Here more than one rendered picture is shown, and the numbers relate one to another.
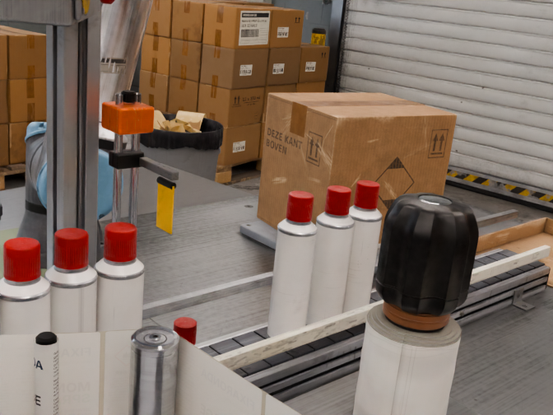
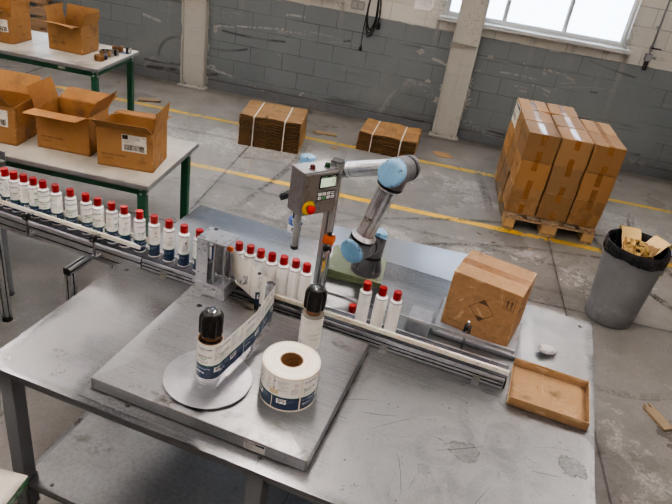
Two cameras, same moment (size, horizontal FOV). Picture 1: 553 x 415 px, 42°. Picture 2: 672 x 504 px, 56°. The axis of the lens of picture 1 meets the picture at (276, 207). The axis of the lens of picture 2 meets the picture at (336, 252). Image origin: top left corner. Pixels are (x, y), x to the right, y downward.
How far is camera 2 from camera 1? 2.14 m
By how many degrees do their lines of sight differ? 54
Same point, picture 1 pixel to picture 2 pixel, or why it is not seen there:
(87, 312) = (293, 278)
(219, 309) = not seen: hidden behind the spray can
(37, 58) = (612, 163)
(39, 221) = not seen: hidden behind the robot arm
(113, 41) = (369, 213)
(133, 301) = (303, 282)
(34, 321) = (280, 273)
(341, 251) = (377, 306)
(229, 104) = not seen: outside the picture
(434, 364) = (304, 320)
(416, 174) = (495, 312)
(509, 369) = (413, 380)
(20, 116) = (584, 196)
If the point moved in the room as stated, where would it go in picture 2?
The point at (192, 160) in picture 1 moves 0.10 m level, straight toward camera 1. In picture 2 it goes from (626, 270) to (617, 273)
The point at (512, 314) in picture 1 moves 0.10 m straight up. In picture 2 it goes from (462, 380) to (468, 360)
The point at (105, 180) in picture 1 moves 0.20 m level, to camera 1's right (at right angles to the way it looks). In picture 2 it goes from (354, 252) to (377, 276)
